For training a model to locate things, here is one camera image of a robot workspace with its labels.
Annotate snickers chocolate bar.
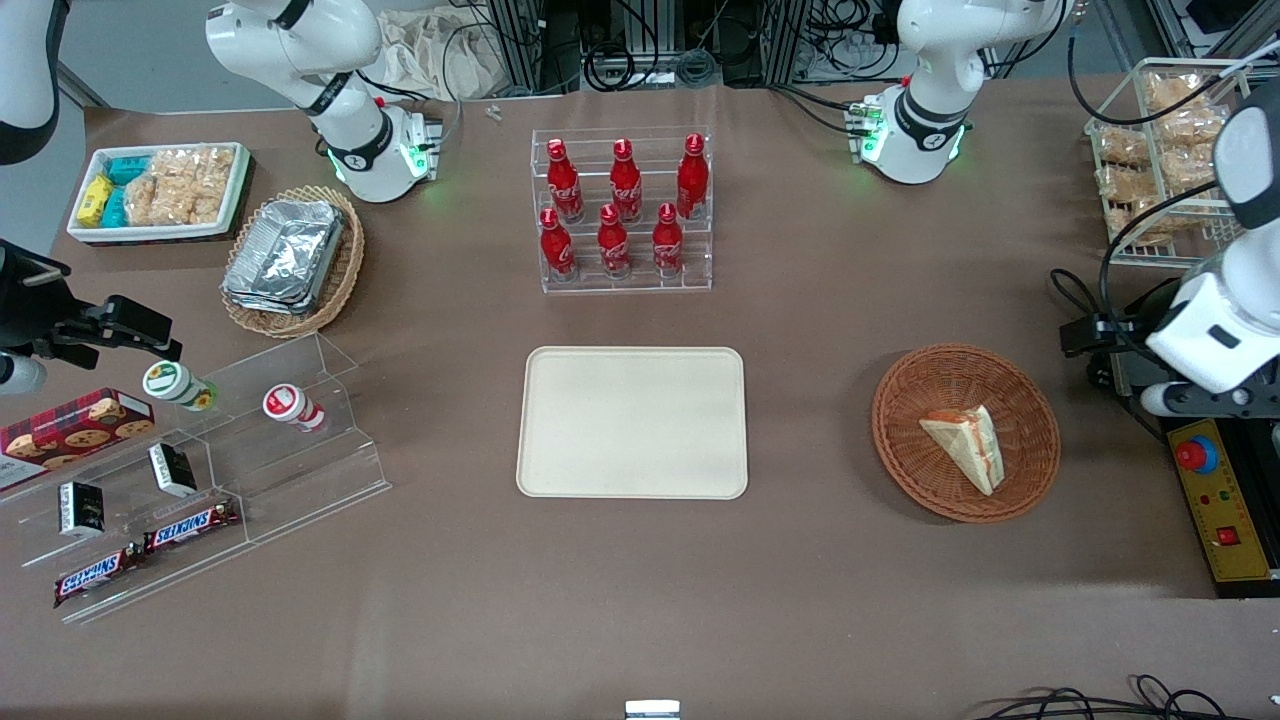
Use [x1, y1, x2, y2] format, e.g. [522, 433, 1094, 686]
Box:
[54, 545, 146, 608]
[143, 498, 241, 554]

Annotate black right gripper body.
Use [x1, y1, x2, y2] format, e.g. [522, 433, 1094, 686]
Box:
[0, 240, 97, 361]

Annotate bagged fried cracker pack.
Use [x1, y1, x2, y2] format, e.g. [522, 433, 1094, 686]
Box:
[1145, 72, 1229, 141]
[1160, 140, 1217, 193]
[1095, 125, 1153, 168]
[1100, 165, 1163, 208]

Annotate red label yogurt bottle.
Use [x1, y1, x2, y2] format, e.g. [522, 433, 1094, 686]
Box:
[263, 385, 328, 433]

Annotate brown wicker basket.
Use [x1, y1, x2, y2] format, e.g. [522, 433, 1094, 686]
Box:
[871, 344, 1061, 524]

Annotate light wicker oval basket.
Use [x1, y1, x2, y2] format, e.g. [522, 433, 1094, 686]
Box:
[220, 185, 365, 339]

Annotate yellow emergency stop box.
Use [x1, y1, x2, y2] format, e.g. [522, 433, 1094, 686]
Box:
[1160, 415, 1280, 599]

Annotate beige cloth bag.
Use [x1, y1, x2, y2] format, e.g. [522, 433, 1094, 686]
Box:
[375, 8, 503, 101]

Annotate green label yogurt bottle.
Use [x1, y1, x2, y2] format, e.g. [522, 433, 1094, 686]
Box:
[142, 361, 218, 412]

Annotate red cola bottle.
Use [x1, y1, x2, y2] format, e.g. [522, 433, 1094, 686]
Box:
[540, 208, 578, 282]
[653, 203, 685, 278]
[610, 139, 644, 223]
[677, 133, 710, 221]
[546, 138, 586, 224]
[598, 204, 633, 279]

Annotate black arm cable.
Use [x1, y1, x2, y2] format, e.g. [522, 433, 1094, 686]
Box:
[1066, 20, 1253, 128]

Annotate cream plastic tray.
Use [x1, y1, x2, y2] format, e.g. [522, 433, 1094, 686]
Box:
[516, 346, 749, 500]

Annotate small black white carton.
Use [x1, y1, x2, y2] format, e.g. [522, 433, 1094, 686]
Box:
[58, 481, 107, 538]
[148, 443, 198, 498]

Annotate black floor cables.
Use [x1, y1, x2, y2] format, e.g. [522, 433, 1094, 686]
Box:
[975, 675, 1233, 720]

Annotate red plaid cookie box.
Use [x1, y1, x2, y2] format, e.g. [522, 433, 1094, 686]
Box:
[0, 388, 156, 492]

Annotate clear acrylic bottle rack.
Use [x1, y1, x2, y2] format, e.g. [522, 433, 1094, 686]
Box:
[530, 127, 714, 295]

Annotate white wire rack basket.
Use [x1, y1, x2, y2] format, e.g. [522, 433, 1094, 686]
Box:
[1085, 58, 1257, 269]

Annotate clear acrylic stepped display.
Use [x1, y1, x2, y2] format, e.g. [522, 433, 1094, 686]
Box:
[0, 333, 392, 626]

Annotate stacked aluminium foil trays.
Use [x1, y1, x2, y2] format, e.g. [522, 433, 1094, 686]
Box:
[222, 199, 346, 316]

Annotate white rectangular snack tray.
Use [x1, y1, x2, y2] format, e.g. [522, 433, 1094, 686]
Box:
[67, 142, 251, 244]

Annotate clear bag of rice crackers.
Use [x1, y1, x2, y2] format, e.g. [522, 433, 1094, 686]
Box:
[124, 147, 237, 227]

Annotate triangle sandwich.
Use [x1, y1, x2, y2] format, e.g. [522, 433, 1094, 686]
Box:
[919, 404, 1005, 497]

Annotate yellow snack packet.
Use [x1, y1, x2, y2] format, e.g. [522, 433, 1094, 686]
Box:
[78, 175, 115, 227]

